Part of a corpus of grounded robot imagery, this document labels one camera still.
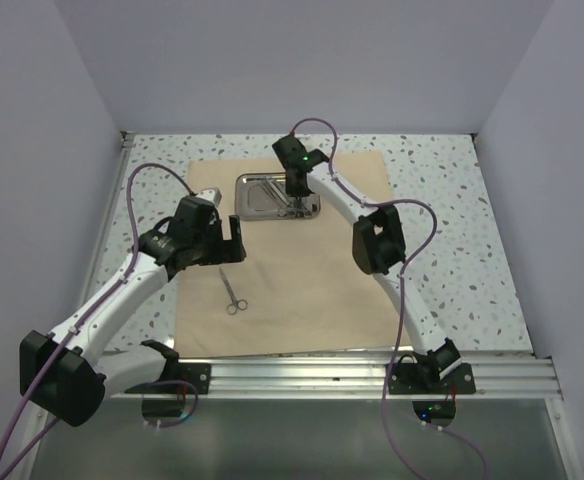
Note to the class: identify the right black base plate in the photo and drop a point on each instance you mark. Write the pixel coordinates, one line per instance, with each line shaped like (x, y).
(409, 377)

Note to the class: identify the stainless steel instrument tray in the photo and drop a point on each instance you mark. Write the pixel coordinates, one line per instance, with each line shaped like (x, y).
(258, 196)

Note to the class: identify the small steel scissors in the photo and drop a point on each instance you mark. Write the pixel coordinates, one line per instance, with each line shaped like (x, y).
(236, 304)

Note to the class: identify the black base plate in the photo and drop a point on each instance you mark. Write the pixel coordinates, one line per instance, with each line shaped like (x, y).
(198, 374)
(409, 377)

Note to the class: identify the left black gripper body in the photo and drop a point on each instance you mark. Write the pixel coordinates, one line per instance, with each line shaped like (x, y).
(207, 244)

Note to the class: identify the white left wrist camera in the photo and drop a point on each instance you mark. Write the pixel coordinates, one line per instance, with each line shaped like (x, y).
(212, 195)

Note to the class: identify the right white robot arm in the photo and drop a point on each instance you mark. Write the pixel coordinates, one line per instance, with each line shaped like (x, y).
(378, 249)

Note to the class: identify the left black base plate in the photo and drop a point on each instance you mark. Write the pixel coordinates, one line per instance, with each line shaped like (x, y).
(198, 374)

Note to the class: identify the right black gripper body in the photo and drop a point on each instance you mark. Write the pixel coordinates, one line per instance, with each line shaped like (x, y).
(296, 190)

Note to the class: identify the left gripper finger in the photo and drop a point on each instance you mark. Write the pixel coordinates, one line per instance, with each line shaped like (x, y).
(235, 228)
(231, 251)

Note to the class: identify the steel forceps with ring handles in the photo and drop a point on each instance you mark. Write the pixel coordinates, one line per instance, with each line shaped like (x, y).
(296, 209)

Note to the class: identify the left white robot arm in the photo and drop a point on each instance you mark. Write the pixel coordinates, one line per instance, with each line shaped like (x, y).
(65, 371)

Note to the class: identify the aluminium mounting rail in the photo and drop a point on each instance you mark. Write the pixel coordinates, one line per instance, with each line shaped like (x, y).
(359, 375)

